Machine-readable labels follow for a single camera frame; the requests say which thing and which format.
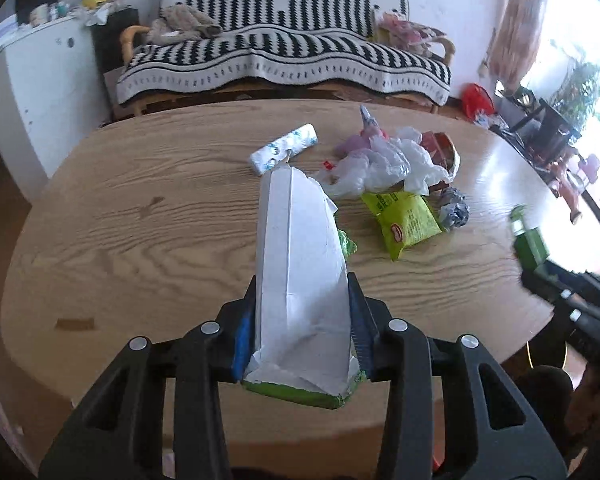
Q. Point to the white printed tissue pack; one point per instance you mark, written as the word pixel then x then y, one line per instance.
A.
pixel 282 147

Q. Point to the crumpled blue wrapper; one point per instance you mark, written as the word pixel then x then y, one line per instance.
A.
pixel 454 209

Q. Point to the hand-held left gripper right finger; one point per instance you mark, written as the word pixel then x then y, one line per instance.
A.
pixel 360 330

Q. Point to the black-white striped sofa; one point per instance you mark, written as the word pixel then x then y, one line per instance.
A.
pixel 290 50

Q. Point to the black stand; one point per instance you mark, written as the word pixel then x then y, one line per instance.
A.
pixel 540 120

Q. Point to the translucent white plastic bag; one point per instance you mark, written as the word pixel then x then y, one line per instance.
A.
pixel 365 170

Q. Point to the dark side cabinet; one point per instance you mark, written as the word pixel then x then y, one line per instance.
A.
pixel 115 35

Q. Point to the red snack packet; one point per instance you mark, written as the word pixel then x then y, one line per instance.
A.
pixel 442 147

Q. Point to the wooden sofa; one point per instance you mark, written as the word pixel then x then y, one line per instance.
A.
pixel 135 40

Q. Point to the pink toy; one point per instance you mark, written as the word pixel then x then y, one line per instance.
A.
pixel 572 180

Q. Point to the brown plush cloth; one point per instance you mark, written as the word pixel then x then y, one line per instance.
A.
pixel 185 22

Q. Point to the red plastic bag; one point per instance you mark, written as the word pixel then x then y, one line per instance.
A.
pixel 477 102

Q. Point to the green potted plant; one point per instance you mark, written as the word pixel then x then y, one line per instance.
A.
pixel 582 90

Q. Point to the white carton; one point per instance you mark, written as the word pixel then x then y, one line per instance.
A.
pixel 300 270

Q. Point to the white cabinet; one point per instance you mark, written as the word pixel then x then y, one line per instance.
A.
pixel 45 85

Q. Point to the patterned pink curtain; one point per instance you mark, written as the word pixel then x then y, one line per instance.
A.
pixel 522 25

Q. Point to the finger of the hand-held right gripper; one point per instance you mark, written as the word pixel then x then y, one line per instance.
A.
pixel 555 297
pixel 550 272

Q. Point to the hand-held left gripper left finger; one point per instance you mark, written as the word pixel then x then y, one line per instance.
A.
pixel 242 345

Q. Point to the silver pointed wrapper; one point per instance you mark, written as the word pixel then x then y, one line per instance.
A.
pixel 367 116

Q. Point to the green bottle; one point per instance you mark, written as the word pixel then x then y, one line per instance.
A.
pixel 529 247

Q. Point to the row of small jars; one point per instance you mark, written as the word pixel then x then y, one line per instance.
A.
pixel 50 11

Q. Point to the pink round wrapper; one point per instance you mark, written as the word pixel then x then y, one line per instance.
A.
pixel 355 142

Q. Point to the pile of pink clothes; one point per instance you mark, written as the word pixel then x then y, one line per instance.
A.
pixel 405 27

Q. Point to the green snack packet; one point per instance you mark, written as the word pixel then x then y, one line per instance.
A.
pixel 405 220

